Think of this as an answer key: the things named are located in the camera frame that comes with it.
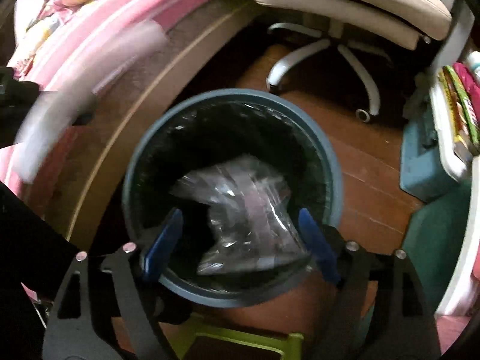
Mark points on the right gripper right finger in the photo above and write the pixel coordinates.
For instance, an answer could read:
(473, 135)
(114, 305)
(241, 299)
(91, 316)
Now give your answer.
(380, 311)

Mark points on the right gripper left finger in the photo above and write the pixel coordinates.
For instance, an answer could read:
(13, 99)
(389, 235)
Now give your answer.
(104, 308)

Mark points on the clear plastic wrapper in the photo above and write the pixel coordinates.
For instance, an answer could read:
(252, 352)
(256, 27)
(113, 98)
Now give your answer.
(247, 202)

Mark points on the round blue trash bin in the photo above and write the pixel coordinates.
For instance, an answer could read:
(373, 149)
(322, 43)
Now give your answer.
(211, 129)

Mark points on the green plastic stool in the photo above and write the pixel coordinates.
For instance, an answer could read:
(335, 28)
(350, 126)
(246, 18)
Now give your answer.
(198, 338)

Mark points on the teal storage box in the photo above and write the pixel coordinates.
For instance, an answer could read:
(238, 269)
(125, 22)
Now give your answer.
(421, 172)

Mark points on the white shelf with books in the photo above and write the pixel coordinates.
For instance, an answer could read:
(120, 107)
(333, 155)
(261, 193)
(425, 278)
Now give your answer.
(454, 98)

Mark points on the pink striped bed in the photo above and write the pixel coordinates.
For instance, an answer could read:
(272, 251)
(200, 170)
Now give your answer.
(106, 76)

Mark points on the cream office chair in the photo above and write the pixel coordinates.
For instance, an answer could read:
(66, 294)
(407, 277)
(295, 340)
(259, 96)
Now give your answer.
(402, 22)

